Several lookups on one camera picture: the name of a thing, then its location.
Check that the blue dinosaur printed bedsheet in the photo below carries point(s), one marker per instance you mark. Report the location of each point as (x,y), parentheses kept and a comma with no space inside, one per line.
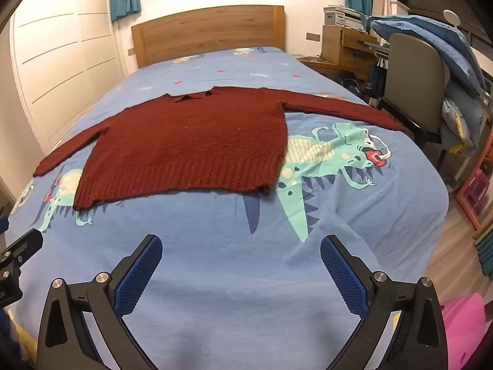
(238,277)

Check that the wooden drawer cabinet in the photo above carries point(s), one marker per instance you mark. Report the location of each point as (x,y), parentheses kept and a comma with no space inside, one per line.
(339,46)

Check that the white round lamp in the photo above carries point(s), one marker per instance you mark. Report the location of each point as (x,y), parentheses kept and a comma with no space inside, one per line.
(451,17)

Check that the pink stool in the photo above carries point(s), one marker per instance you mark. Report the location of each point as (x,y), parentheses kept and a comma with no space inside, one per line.
(475,196)

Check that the dark red knit sweater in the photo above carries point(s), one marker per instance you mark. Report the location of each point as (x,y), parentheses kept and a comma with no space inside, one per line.
(185,142)

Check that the dark blue bag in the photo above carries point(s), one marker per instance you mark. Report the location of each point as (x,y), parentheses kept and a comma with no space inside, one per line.
(354,84)

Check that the light blue printed pillow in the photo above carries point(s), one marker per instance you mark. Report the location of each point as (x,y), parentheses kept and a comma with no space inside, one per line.
(460,115)

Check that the pink plastic object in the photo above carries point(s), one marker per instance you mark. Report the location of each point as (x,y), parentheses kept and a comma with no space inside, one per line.
(462,327)

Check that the white wardrobe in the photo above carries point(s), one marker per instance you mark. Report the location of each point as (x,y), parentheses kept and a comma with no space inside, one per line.
(57,46)

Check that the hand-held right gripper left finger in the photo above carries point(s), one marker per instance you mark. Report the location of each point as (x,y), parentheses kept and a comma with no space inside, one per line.
(138,273)

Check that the wooden headboard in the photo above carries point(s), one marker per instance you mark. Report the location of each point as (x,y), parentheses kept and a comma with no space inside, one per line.
(208,27)

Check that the grey chair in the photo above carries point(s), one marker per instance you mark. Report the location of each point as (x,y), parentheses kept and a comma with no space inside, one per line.
(412,77)

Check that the grey wall socket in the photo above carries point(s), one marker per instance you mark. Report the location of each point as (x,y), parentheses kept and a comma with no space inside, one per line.
(313,37)

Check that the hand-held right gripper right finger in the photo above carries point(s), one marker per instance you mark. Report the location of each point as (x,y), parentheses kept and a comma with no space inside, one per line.
(342,281)

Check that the blue folded quilt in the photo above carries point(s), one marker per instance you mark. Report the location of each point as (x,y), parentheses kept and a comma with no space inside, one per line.
(423,34)

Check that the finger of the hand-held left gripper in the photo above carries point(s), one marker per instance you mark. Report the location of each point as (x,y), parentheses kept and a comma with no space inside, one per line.
(25,246)

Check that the teal fabric stack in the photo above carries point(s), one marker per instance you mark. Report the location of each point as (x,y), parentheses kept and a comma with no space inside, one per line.
(486,250)

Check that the white printer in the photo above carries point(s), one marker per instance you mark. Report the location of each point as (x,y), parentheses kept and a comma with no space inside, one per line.
(342,17)

